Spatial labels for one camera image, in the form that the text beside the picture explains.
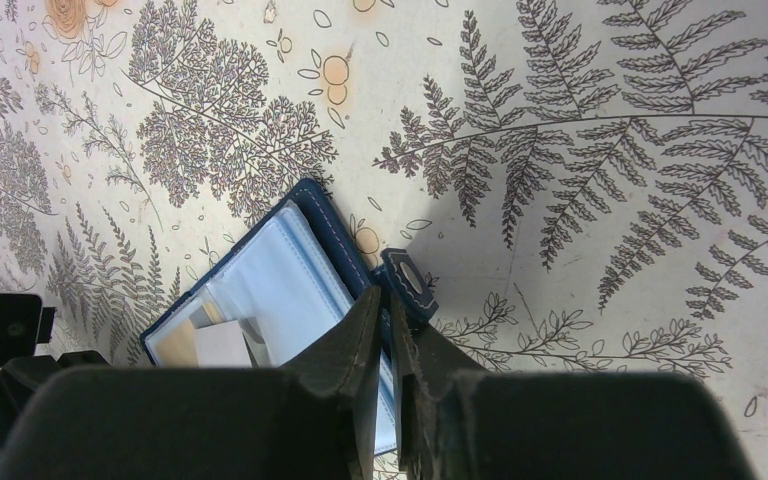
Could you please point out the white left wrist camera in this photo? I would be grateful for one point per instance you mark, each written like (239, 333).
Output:
(24, 323)

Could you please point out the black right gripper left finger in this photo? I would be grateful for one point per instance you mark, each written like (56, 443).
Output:
(312, 418)

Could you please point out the floral table mat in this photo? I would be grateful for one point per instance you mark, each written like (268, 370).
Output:
(583, 184)

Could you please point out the blue leather card holder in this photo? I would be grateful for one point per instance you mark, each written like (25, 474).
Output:
(297, 273)

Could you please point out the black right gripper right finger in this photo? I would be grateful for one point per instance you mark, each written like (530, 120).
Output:
(458, 420)

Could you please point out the gold credit card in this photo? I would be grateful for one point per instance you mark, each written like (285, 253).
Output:
(176, 344)

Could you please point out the white card with black stripe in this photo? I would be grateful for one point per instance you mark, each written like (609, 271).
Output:
(237, 343)

